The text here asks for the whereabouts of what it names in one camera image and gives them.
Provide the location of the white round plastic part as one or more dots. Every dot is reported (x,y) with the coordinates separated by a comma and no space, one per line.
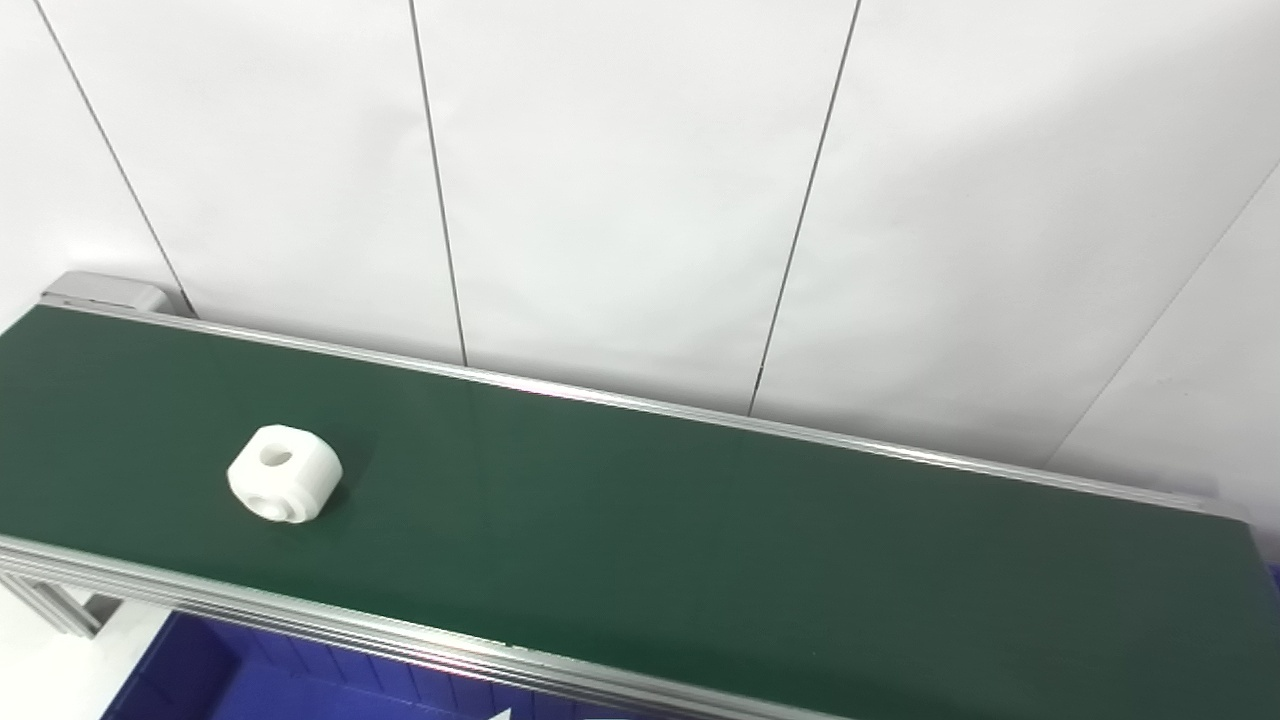
(300,480)

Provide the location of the blue plastic bin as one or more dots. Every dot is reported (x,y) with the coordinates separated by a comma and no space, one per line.
(300,680)

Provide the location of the green conveyor belt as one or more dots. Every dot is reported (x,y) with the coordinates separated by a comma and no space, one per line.
(200,597)
(700,530)

